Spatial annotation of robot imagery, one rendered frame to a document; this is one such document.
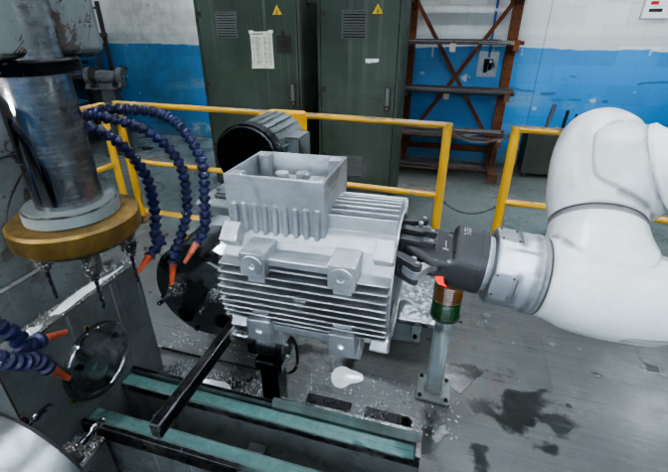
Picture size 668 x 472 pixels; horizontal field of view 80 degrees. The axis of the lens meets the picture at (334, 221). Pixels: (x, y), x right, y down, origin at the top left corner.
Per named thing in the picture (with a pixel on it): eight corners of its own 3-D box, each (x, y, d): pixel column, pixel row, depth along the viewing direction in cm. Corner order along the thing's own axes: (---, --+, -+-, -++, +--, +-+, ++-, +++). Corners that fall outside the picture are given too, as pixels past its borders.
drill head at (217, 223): (142, 349, 93) (116, 257, 82) (230, 259, 128) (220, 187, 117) (239, 372, 87) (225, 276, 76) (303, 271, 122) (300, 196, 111)
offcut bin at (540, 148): (561, 170, 486) (580, 101, 450) (569, 184, 446) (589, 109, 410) (515, 166, 500) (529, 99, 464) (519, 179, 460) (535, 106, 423)
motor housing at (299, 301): (227, 354, 50) (205, 218, 42) (283, 274, 67) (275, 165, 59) (383, 387, 46) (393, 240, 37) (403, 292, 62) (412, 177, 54)
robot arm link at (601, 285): (516, 331, 47) (525, 235, 53) (662, 370, 44) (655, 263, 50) (555, 306, 38) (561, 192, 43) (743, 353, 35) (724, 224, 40)
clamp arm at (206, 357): (228, 330, 86) (148, 435, 64) (226, 319, 85) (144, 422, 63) (242, 333, 85) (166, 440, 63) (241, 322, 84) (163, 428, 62)
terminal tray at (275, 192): (229, 232, 48) (221, 174, 44) (265, 199, 57) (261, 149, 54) (324, 243, 45) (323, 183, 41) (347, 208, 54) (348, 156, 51)
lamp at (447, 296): (431, 303, 83) (433, 285, 81) (433, 287, 88) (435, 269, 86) (461, 308, 81) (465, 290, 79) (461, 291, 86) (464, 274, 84)
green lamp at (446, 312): (429, 320, 84) (431, 303, 83) (430, 303, 90) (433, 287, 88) (458, 326, 83) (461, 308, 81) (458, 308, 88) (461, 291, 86)
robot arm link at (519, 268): (560, 261, 39) (496, 247, 40) (528, 332, 43) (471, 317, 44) (543, 223, 47) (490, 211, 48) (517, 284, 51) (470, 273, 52)
